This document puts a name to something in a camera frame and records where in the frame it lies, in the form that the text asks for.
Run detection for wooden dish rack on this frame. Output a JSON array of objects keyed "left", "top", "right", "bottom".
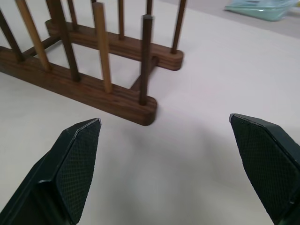
[{"left": 0, "top": 0, "right": 188, "bottom": 127}]

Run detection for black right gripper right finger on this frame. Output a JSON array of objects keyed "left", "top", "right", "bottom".
[{"left": 229, "top": 113, "right": 300, "bottom": 225}]

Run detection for light green plastic object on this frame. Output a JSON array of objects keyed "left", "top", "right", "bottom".
[{"left": 223, "top": 0, "right": 297, "bottom": 23}]

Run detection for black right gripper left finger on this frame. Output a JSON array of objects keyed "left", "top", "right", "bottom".
[{"left": 0, "top": 118, "right": 102, "bottom": 225}]

